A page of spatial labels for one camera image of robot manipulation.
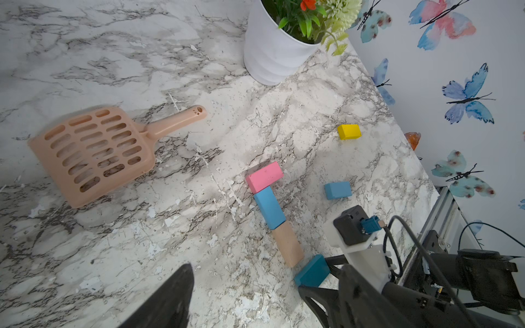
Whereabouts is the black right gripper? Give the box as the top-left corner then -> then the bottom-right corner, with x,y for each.
298,254 -> 522,328

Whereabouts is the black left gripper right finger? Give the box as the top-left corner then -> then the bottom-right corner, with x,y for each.
339,265 -> 413,328

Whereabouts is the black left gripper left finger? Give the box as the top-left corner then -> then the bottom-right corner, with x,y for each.
119,263 -> 194,328

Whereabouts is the teal building block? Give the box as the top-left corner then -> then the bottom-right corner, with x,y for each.
294,254 -> 330,288

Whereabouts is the natural wood building block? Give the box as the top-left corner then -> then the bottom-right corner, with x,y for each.
272,221 -> 304,268

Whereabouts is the light blue building block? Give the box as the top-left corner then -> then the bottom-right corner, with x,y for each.
254,187 -> 286,230

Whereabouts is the pink building block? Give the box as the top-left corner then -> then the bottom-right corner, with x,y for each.
246,161 -> 284,194

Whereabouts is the pale blue building block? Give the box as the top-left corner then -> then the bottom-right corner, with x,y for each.
324,181 -> 352,200

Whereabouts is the small yellow building block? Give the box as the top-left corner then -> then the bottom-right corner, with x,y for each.
337,124 -> 362,140

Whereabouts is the beige plastic slotted scoop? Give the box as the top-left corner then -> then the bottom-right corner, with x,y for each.
28,105 -> 208,209

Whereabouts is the white flower pot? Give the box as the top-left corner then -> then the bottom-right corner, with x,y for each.
243,0 -> 319,86

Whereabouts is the artificial green flower plant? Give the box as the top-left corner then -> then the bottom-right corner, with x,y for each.
262,0 -> 362,56

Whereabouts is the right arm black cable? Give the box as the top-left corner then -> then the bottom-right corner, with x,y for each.
381,215 -> 525,328

